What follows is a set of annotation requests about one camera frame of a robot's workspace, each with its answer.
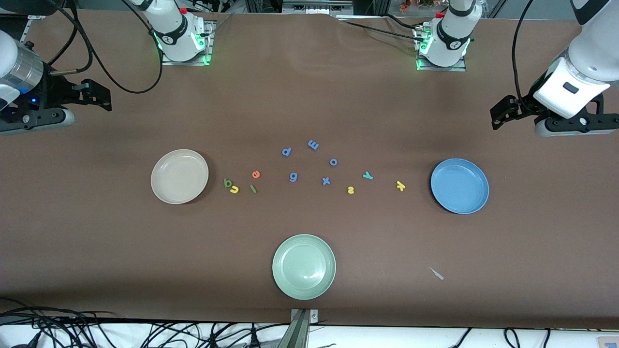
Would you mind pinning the teal foam letter y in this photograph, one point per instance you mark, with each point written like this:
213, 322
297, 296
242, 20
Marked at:
367, 175

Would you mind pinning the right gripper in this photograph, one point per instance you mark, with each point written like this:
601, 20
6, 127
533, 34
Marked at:
54, 91

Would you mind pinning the blue foam letter m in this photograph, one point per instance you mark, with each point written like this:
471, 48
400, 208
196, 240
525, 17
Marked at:
313, 144

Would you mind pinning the pale green round plate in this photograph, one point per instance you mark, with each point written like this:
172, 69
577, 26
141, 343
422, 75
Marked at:
303, 267

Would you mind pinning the blue foam letter g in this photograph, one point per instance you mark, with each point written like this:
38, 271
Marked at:
293, 177

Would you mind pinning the orange brown background object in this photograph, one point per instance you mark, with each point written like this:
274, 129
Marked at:
416, 4

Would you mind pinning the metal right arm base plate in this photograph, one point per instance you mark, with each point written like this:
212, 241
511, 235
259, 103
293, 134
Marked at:
209, 43

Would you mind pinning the blue round plate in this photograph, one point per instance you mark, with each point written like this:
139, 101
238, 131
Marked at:
459, 186

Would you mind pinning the yellow foam letter k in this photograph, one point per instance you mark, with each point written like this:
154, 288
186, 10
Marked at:
400, 186

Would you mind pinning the small grey tape scrap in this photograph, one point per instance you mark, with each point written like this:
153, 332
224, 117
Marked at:
436, 274

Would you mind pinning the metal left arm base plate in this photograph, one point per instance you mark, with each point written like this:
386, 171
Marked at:
459, 68

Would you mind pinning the light brown round plate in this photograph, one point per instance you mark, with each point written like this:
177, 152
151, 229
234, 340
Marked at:
179, 176

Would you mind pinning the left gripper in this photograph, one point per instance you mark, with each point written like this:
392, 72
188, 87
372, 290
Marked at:
523, 106

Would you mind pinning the brown table cover sheet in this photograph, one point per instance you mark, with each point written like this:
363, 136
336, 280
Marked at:
309, 96

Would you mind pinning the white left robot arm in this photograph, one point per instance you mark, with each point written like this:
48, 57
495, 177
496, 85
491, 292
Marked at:
454, 34

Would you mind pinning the silver metal rail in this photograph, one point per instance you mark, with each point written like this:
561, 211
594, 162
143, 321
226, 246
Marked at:
314, 7

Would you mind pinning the blue foam letter p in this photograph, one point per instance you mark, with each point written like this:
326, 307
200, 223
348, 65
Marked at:
287, 152

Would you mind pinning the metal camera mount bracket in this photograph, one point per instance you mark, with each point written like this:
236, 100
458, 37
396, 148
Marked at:
301, 333

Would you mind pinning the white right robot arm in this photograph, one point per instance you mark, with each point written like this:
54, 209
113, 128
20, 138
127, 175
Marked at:
171, 29

